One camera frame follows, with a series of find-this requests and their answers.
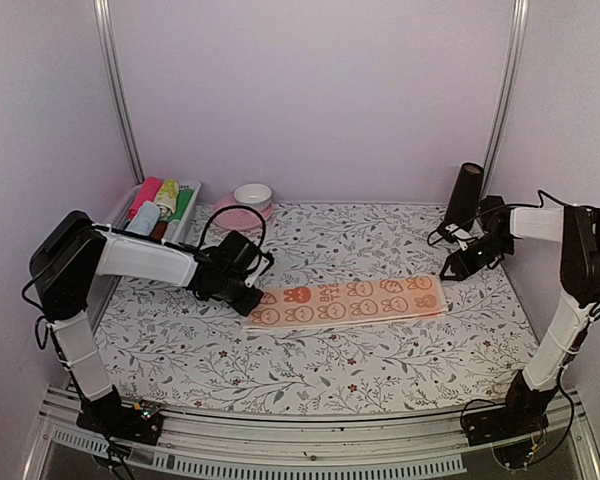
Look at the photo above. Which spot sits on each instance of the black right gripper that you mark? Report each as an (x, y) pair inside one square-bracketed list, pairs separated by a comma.
[(460, 266)]

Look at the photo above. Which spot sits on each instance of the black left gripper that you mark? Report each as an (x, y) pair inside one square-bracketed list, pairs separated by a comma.
[(246, 305)]

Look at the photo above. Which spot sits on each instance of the orange patterned towel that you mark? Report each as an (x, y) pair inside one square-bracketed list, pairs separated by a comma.
[(350, 304)]

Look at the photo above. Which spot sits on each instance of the light blue towel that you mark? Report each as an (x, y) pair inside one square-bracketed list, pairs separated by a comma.
[(145, 220)]

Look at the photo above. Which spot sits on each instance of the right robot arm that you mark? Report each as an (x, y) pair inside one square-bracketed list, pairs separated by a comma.
[(576, 228)]

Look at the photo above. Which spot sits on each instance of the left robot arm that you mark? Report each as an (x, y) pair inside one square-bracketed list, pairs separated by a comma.
[(79, 250)]

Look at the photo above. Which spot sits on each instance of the pink plate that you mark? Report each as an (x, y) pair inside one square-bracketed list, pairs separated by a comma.
[(235, 219)]

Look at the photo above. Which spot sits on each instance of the dark brown cylinder cup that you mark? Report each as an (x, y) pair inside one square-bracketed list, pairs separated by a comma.
[(465, 196)]

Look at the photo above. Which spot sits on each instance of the brown rolled towel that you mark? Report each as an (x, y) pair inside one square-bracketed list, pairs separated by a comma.
[(159, 230)]

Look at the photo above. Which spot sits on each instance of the white bowl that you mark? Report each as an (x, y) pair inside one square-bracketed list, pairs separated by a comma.
[(255, 195)]

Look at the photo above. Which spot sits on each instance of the green rolled towel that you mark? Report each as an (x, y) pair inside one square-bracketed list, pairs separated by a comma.
[(184, 199)]

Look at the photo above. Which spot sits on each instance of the white plastic basket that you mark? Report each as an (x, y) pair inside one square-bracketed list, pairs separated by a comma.
[(177, 231)]

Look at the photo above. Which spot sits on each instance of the yellow-green rolled towel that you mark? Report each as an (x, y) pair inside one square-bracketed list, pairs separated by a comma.
[(166, 198)]

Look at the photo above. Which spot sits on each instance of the pink rolled towel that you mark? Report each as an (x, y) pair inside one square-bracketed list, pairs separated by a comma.
[(147, 192)]

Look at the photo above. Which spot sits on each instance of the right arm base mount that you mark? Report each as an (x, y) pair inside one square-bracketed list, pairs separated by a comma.
[(502, 423)]

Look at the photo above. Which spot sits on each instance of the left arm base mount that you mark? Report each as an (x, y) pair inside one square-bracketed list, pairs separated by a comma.
[(141, 422)]

